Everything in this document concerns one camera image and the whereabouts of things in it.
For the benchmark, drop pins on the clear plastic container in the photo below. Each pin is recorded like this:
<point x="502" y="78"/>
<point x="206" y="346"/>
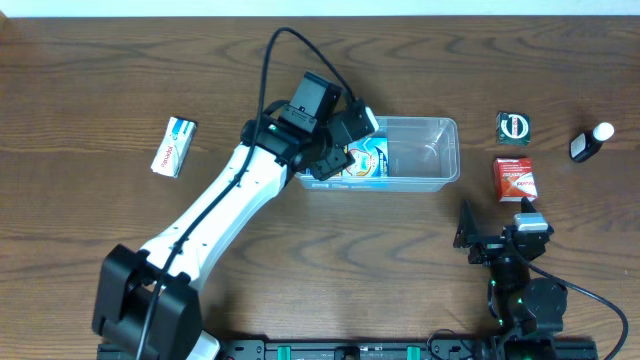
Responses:
<point x="423" y="154"/>

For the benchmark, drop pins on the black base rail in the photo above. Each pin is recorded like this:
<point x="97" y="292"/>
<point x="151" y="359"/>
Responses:
<point x="434" y="348"/>

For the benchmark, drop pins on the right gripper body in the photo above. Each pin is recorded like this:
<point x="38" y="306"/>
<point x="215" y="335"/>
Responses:
<point x="488" y="248"/>

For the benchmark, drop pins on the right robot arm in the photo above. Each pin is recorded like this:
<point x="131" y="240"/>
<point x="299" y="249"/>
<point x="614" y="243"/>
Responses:
<point x="529" y="310"/>

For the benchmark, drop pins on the blue medicine box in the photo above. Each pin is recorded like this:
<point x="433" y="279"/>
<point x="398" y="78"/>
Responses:
<point x="370" y="169"/>

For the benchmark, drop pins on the white Panadol box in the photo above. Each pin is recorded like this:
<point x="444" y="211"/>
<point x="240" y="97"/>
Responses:
<point x="174" y="147"/>

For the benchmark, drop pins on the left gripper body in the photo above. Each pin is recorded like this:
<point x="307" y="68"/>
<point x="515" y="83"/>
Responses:
<point x="333" y="163"/>

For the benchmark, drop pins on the green Zam-Buk box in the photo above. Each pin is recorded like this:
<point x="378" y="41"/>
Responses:
<point x="513" y="129"/>

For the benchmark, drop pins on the dark bottle white cap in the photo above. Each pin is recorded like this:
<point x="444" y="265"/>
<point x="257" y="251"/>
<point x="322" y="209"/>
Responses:
<point x="588" y="143"/>

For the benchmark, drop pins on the red Panadol ActiFast box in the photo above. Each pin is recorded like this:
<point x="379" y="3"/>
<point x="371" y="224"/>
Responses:
<point x="514" y="179"/>

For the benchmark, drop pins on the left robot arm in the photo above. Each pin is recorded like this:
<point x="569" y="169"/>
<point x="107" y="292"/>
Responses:
<point x="148" y="301"/>

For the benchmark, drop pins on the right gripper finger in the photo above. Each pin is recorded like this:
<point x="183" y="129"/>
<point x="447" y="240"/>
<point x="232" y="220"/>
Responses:
<point x="527" y="206"/>
<point x="467" y="230"/>

